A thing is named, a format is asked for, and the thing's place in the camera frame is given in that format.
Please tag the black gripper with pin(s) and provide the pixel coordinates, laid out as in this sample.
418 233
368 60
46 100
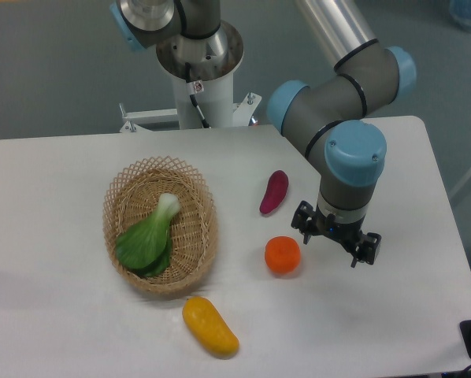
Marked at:
345 228

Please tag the orange fruit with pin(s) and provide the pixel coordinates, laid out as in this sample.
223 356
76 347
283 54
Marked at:
282 254

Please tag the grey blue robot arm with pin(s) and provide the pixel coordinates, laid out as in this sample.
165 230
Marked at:
325 124

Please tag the purple sweet potato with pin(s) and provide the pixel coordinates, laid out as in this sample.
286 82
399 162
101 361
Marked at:
275 192

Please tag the yellow mango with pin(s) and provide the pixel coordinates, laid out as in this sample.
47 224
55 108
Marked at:
209 328

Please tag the green bok choy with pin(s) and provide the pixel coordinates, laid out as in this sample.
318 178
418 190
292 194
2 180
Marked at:
145 248

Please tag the woven wicker basket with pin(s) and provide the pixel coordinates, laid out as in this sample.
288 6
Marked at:
133 195

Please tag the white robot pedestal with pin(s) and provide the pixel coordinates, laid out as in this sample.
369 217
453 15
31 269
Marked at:
202 77

